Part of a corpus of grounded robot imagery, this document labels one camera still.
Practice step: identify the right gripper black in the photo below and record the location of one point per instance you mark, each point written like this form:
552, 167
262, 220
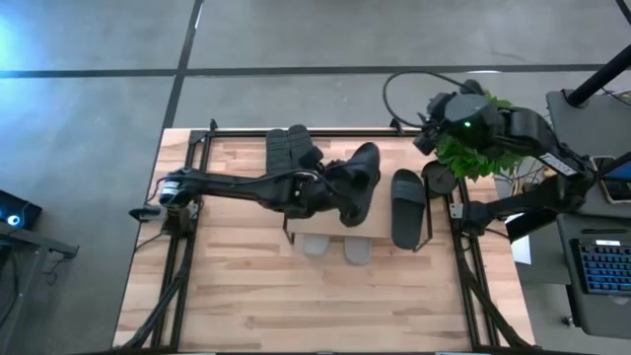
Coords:
436, 106

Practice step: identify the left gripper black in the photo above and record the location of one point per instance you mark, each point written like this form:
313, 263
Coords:
315, 197

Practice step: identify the wooden shelf black metal frame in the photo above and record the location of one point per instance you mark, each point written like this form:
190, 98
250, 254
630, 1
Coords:
320, 224

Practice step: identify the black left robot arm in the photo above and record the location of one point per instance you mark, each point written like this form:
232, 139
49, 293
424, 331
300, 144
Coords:
231, 185

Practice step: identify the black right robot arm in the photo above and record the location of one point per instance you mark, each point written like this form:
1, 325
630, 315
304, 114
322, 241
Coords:
532, 128

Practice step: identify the green potted plant black pot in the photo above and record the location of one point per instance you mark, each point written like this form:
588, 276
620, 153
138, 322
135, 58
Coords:
468, 160

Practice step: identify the black diagonal pole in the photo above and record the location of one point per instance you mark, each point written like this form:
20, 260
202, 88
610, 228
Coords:
599, 76

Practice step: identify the white paper sheet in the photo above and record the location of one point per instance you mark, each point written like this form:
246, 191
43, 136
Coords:
521, 251

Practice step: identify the black smartphone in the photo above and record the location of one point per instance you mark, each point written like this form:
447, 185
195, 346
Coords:
616, 192

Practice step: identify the backlit black keyboard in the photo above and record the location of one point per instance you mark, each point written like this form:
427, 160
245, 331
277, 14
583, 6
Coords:
604, 268

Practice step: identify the grey side desk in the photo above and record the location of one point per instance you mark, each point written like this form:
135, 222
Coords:
577, 305

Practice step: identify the black metal stand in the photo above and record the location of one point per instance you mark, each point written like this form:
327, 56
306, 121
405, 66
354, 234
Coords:
29, 241

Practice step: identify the black device blue light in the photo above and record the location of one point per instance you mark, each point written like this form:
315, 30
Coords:
24, 209

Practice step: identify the black table frame rails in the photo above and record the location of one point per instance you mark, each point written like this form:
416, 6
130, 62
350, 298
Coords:
320, 132

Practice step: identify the grey metal bracket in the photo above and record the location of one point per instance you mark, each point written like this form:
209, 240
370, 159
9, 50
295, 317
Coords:
456, 210

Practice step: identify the small black mount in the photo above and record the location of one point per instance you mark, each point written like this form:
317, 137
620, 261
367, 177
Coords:
145, 213

